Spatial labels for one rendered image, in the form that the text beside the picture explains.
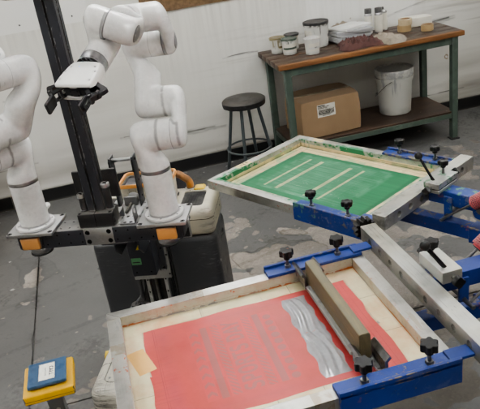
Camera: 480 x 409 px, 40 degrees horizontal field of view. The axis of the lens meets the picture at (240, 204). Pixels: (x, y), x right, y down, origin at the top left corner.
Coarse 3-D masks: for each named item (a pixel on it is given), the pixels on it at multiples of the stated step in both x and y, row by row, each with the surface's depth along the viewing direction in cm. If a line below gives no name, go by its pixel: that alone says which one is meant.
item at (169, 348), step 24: (336, 288) 190; (216, 312) 188; (240, 312) 186; (288, 312) 183; (360, 312) 178; (144, 336) 182; (168, 336) 180; (288, 336) 173; (168, 360) 171; (192, 360) 169
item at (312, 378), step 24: (336, 336) 170; (384, 336) 168; (312, 360) 163; (168, 384) 162; (192, 384) 161; (288, 384) 156; (312, 384) 155; (168, 408) 154; (192, 408) 153; (216, 408) 152; (240, 408) 151
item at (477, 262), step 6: (468, 258) 179; (474, 258) 179; (462, 264) 177; (468, 264) 177; (474, 264) 176; (426, 270) 177; (462, 270) 174; (468, 270) 174; (474, 270) 175; (432, 276) 174; (462, 276) 174; (474, 276) 175; (450, 282) 174; (474, 282) 176; (444, 288) 174; (450, 288) 175; (456, 288) 176
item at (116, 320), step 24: (336, 264) 197; (360, 264) 194; (216, 288) 193; (240, 288) 192; (264, 288) 194; (384, 288) 181; (120, 312) 188; (144, 312) 187; (168, 312) 189; (408, 312) 169; (120, 336) 178; (432, 336) 160; (120, 360) 168; (120, 384) 159; (120, 408) 151; (264, 408) 145; (288, 408) 144; (312, 408) 144; (336, 408) 146
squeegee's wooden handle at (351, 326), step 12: (312, 264) 184; (312, 276) 181; (324, 276) 178; (312, 288) 184; (324, 288) 173; (324, 300) 175; (336, 300) 167; (336, 312) 166; (348, 312) 161; (348, 324) 159; (360, 324) 156; (348, 336) 161; (360, 336) 153; (360, 348) 154
